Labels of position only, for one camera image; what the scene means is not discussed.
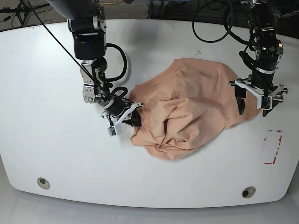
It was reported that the left table grommet hole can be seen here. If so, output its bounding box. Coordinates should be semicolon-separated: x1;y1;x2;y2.
37;177;50;190

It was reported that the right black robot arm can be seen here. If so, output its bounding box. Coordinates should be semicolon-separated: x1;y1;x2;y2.
48;0;143;135

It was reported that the table grommet hole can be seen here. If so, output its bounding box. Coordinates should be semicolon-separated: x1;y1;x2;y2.
37;177;50;190
242;186;256;199

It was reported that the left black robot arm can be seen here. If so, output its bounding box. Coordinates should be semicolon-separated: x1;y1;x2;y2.
214;0;288;117

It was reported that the white power strip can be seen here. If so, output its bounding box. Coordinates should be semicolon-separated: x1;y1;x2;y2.
278;6;299;19

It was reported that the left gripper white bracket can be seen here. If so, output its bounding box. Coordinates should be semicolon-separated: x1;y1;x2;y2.
228;78;288;117

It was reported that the peach T-shirt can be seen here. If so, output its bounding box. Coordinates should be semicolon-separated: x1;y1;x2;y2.
128;58;259;160

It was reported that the right table grommet hole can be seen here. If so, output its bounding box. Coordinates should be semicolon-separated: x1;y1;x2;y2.
242;186;256;199

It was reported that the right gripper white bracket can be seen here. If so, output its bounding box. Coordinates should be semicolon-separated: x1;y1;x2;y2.
100;99;143;128

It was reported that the red tape rectangle marking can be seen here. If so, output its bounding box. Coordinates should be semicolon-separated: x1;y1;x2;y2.
262;130;283;165

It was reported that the black tripod stand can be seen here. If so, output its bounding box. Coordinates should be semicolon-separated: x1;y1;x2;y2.
0;0;54;28

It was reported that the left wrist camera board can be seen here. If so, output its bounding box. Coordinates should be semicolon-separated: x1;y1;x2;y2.
261;96;272;110

